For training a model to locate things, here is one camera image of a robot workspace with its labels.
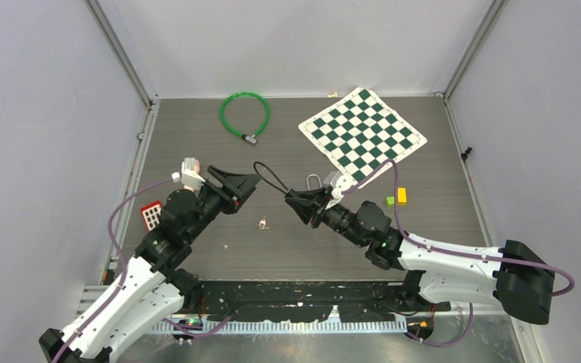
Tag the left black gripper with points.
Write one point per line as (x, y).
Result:
(236, 187)

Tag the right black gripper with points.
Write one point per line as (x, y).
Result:
(307, 209)

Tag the brass padlock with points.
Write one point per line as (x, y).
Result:
(313, 182)

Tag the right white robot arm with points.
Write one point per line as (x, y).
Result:
(511, 277)

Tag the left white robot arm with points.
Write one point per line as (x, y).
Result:
(152, 285)

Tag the small silver keys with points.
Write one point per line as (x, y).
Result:
(262, 224)

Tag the green block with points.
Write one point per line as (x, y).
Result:
(390, 201)

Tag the green white chessboard mat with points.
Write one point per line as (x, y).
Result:
(359, 132)

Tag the yellow block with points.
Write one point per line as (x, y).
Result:
(401, 196)

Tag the red white toy calculator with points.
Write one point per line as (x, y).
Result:
(151, 214)

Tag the green cable bike lock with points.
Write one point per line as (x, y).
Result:
(241, 124)

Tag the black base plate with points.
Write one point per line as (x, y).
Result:
(304, 301)

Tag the black wall knob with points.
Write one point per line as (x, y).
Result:
(464, 156)

